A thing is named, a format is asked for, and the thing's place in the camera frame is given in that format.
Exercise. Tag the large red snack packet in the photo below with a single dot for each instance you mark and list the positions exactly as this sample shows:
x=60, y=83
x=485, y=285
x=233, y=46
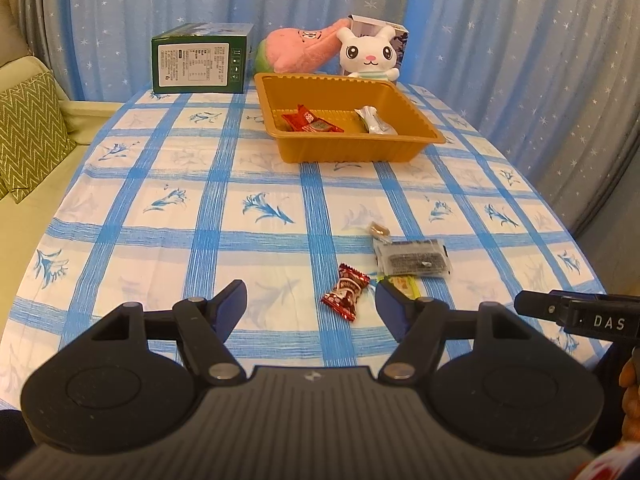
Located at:
x=297, y=119

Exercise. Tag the small brown candy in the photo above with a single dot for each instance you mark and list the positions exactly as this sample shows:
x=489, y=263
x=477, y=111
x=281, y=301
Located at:
x=380, y=230

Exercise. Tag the yellow-brown plastic tray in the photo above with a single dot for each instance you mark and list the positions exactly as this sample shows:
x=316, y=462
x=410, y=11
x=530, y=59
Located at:
x=350, y=151

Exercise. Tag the grey curtain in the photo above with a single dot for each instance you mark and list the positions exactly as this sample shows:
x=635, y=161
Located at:
x=40, y=20
x=615, y=160

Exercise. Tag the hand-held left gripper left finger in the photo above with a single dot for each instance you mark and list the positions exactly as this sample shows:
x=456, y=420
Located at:
x=231, y=305

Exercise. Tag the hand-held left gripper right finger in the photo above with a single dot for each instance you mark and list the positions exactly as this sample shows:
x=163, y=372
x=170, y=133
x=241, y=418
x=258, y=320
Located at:
x=392, y=310

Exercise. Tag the blue checked tablecloth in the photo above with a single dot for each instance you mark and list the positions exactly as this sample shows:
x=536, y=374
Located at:
x=165, y=260

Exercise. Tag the white rabbit plush toy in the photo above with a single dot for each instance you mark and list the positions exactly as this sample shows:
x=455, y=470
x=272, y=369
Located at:
x=367, y=54

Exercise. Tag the silver green snack packet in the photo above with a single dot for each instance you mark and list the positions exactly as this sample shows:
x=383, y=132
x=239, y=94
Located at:
x=375, y=121

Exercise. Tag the dark printed cardboard box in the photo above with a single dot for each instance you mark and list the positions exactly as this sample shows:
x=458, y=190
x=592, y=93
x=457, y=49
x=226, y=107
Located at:
x=403, y=45

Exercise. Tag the red white patterned cloth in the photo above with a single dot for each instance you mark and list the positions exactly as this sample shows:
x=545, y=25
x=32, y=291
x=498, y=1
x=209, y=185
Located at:
x=615, y=467

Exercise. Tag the blue starred curtain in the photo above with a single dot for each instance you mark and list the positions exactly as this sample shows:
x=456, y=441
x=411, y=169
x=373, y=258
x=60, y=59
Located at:
x=475, y=20

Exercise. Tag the red striped candy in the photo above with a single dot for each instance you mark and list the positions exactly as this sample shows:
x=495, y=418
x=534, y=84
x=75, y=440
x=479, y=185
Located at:
x=346, y=292

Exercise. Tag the green cardboard box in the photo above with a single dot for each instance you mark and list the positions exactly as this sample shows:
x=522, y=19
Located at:
x=200, y=65

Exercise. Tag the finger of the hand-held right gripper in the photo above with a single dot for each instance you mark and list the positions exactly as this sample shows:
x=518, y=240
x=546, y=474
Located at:
x=537, y=305

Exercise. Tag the green zigzag cushion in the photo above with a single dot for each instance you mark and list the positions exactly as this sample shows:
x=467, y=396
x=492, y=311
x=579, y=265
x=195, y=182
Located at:
x=30, y=135

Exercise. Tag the dark seaweed snack packet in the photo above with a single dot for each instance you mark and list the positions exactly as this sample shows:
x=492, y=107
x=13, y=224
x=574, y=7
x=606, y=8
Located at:
x=412, y=258

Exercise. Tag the small yellow snack packet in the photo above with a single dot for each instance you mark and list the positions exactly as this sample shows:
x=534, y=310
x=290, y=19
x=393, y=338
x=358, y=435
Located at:
x=400, y=282

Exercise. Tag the pale green sofa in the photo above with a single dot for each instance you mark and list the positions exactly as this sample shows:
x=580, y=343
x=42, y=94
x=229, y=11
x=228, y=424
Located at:
x=87, y=115

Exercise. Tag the pink plush toy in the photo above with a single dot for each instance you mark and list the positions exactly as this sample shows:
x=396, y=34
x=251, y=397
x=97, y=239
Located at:
x=295, y=47

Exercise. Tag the person's right hand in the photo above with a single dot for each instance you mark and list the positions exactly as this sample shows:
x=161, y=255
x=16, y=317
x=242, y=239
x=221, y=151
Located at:
x=631, y=385

